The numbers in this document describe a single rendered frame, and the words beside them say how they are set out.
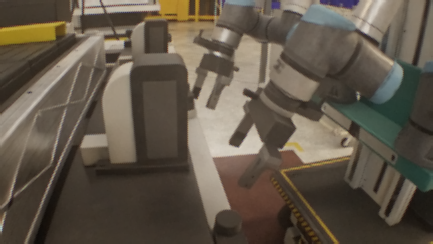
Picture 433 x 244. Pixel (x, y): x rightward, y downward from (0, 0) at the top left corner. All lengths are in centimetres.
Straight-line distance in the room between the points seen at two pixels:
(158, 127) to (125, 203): 10
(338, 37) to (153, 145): 33
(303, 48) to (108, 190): 36
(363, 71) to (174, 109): 33
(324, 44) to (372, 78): 11
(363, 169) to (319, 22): 95
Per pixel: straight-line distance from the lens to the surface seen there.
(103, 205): 33
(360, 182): 140
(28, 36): 66
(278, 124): 50
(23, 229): 29
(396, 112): 110
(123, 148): 37
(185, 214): 31
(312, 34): 49
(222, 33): 87
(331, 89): 114
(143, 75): 33
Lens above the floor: 109
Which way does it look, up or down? 26 degrees down
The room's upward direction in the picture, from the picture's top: 3 degrees clockwise
